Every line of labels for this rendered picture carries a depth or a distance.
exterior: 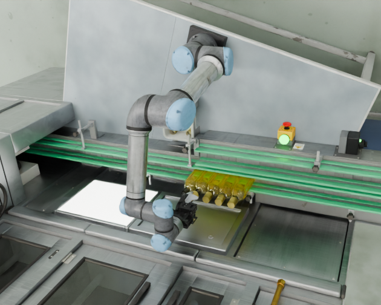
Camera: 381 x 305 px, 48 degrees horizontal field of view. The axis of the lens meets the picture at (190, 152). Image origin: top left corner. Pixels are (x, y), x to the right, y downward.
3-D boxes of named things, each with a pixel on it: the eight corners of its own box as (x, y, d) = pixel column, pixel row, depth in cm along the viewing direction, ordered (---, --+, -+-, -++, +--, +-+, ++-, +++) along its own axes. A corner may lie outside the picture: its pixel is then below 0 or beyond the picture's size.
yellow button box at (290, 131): (280, 138, 206) (276, 144, 200) (281, 123, 202) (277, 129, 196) (295, 140, 203) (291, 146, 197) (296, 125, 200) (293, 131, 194)
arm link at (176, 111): (204, 40, 184) (141, 104, 146) (236, 42, 178) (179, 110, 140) (207, 65, 191) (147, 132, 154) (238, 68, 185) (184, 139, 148)
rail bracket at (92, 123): (98, 136, 248) (74, 152, 230) (94, 109, 241) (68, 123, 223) (105, 137, 246) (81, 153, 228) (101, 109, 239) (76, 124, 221)
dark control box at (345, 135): (340, 145, 195) (337, 152, 188) (341, 129, 192) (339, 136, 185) (358, 147, 192) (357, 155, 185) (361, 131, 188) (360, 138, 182)
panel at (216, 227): (94, 182, 238) (54, 215, 210) (93, 178, 237) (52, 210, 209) (249, 212, 204) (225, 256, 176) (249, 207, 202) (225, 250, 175)
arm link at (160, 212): (140, 204, 158) (142, 228, 163) (166, 210, 153) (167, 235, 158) (150, 193, 164) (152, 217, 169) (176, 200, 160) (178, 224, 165)
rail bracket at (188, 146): (193, 158, 215) (182, 170, 205) (191, 128, 208) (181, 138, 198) (198, 160, 214) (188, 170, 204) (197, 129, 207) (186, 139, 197)
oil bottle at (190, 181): (200, 172, 218) (182, 192, 200) (199, 162, 215) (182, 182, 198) (210, 173, 215) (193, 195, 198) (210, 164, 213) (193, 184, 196)
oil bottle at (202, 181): (210, 173, 215) (194, 193, 198) (210, 163, 213) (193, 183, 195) (221, 174, 213) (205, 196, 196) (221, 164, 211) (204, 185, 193)
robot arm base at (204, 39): (195, 26, 196) (185, 31, 188) (222, 42, 193) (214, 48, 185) (184, 55, 205) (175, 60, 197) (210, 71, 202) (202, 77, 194)
